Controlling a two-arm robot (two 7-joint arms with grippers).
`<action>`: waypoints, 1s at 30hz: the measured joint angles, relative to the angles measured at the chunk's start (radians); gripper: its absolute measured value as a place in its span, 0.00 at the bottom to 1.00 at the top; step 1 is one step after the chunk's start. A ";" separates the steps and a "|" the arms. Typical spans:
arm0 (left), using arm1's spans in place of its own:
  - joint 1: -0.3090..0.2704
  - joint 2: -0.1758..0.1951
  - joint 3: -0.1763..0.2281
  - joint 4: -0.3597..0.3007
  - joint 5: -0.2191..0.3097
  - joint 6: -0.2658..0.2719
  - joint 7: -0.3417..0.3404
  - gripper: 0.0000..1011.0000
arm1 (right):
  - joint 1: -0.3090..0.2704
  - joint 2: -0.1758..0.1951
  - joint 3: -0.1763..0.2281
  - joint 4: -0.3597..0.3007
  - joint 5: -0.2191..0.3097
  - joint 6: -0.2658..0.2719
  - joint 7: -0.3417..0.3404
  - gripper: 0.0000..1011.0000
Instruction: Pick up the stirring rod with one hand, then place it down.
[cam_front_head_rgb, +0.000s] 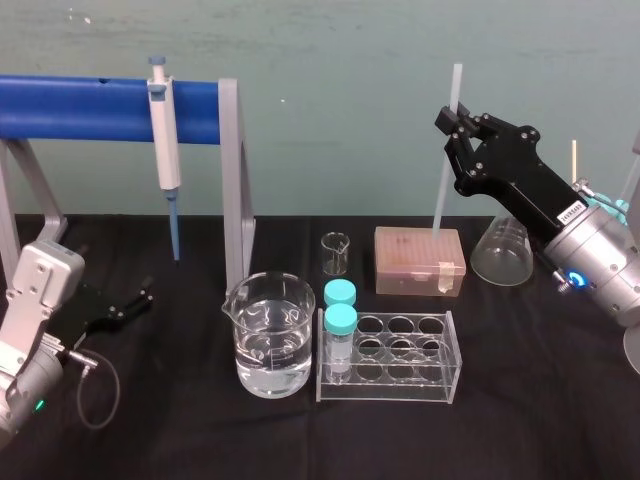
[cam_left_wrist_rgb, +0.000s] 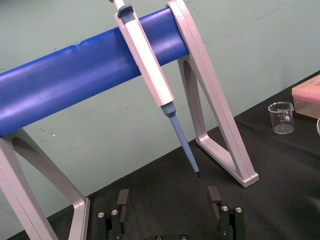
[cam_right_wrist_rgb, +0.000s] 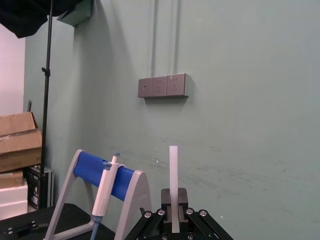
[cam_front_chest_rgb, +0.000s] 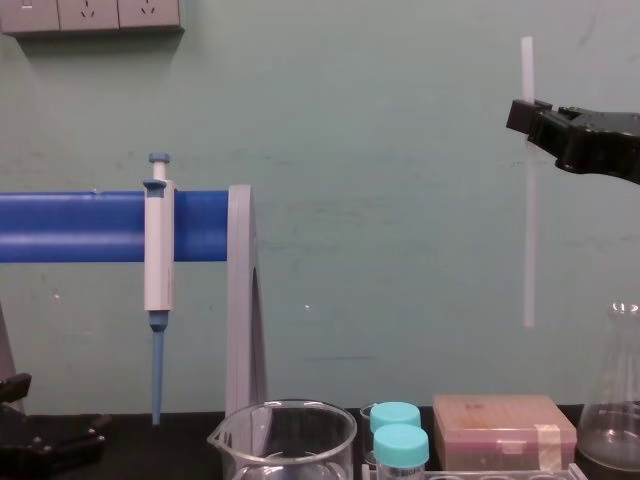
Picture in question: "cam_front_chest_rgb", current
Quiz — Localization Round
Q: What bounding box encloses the clear glass beaker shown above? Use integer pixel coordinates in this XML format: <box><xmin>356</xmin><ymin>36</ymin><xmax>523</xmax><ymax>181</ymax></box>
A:
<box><xmin>207</xmin><ymin>398</ymin><xmax>359</xmax><ymax>480</ymax></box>

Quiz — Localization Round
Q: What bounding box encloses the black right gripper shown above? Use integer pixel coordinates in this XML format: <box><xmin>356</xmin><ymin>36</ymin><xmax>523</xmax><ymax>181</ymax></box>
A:
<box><xmin>505</xmin><ymin>98</ymin><xmax>640</xmax><ymax>187</ymax></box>

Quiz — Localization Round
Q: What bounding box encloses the beige tape strip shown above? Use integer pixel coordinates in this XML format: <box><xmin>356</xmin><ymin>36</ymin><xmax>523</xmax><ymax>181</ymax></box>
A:
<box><xmin>532</xmin><ymin>422</ymin><xmax>564</xmax><ymax>470</ymax></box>

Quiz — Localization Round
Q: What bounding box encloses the white and blue pipette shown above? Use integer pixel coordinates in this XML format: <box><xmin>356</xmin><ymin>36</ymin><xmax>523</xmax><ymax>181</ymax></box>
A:
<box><xmin>142</xmin><ymin>151</ymin><xmax>177</xmax><ymax>426</ymax></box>

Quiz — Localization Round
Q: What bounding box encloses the blue pipette stand bar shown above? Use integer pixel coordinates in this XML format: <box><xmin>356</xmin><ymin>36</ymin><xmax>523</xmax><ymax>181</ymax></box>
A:
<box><xmin>0</xmin><ymin>188</ymin><xmax>232</xmax><ymax>265</ymax></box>

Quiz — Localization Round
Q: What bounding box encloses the grey arched stand support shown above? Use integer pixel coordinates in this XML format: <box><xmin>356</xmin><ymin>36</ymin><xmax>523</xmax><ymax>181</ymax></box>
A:
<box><xmin>224</xmin><ymin>183</ymin><xmax>269</xmax><ymax>430</ymax></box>

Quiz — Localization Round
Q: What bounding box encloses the clear plastic vial rack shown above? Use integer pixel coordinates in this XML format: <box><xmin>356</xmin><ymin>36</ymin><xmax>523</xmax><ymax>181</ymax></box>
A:
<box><xmin>361</xmin><ymin>462</ymin><xmax>589</xmax><ymax>480</ymax></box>

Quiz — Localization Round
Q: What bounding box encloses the white stirring rod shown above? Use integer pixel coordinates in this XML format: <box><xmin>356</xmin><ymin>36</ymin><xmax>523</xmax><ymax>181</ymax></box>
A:
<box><xmin>519</xmin><ymin>35</ymin><xmax>538</xmax><ymax>328</ymax></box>

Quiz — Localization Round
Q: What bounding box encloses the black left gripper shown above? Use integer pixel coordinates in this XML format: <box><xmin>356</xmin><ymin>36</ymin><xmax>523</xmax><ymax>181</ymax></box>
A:
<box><xmin>0</xmin><ymin>372</ymin><xmax>113</xmax><ymax>480</ymax></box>

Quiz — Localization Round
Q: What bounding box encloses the teal capped clear vial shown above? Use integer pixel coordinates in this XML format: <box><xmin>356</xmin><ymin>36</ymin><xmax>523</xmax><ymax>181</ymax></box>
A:
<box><xmin>372</xmin><ymin>423</ymin><xmax>430</xmax><ymax>480</ymax></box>
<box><xmin>369</xmin><ymin>400</ymin><xmax>422</xmax><ymax>432</ymax></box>

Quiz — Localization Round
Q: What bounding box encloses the brown pipette tip box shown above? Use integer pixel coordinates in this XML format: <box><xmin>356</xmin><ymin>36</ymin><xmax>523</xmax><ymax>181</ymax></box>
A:
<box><xmin>431</xmin><ymin>393</ymin><xmax>579</xmax><ymax>472</ymax></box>

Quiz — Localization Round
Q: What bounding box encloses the clear glass conical flask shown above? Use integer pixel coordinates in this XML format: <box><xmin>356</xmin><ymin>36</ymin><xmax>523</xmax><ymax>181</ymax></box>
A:
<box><xmin>574</xmin><ymin>300</ymin><xmax>640</xmax><ymax>479</ymax></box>

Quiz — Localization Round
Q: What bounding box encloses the small clear glass container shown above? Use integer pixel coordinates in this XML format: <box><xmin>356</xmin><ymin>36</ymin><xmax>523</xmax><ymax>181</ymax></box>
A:
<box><xmin>358</xmin><ymin>402</ymin><xmax>381</xmax><ymax>465</ymax></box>

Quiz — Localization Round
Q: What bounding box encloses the grey wall socket panel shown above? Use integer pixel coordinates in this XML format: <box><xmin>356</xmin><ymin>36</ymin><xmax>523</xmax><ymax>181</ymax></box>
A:
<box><xmin>0</xmin><ymin>0</ymin><xmax>185</xmax><ymax>36</ymax></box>

